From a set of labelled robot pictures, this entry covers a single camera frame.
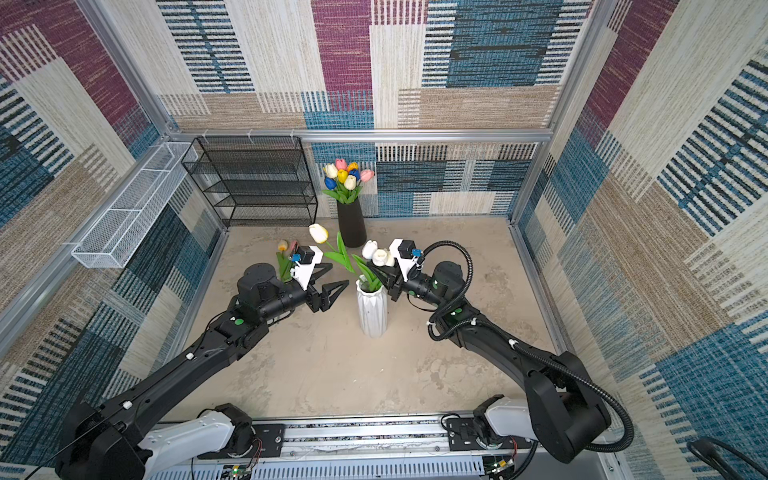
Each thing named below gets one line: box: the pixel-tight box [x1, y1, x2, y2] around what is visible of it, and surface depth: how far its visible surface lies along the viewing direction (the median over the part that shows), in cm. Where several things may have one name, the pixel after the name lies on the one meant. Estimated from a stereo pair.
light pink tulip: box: [360, 169, 375, 183], surface depth 93 cm
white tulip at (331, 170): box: [325, 163, 339, 179], surface depth 92 cm
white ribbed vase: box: [356, 280, 388, 338], surface depth 79 cm
